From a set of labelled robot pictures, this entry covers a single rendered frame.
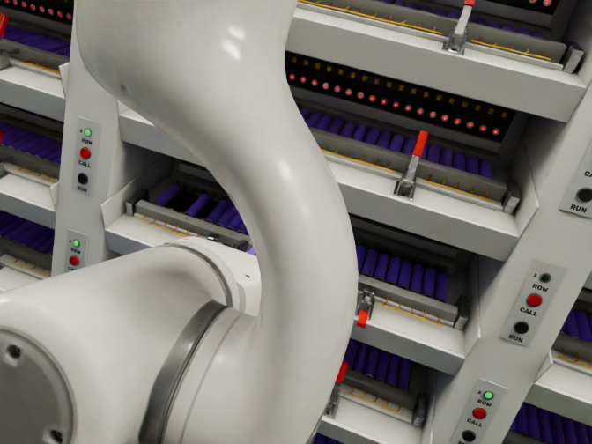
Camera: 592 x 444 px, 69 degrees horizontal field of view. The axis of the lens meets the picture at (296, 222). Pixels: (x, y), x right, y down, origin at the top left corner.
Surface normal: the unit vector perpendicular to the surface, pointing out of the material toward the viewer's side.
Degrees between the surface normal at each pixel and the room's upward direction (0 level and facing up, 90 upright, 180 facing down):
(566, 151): 90
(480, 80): 111
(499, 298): 90
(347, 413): 21
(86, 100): 90
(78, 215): 90
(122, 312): 30
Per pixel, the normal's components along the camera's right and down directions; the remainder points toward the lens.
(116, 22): -0.34, 0.21
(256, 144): 0.29, -0.13
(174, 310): 0.41, -0.81
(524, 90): -0.32, 0.55
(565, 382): 0.15, -0.77
